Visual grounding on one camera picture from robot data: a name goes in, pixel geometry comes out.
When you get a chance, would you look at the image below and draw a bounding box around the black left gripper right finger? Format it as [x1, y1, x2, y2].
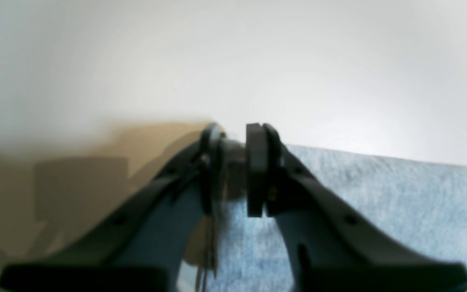
[245, 123, 467, 292]

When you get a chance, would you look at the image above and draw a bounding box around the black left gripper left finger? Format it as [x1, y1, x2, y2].
[0, 123, 224, 292]

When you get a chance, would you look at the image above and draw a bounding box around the grey T-shirt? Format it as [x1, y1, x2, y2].
[206, 145, 467, 292]

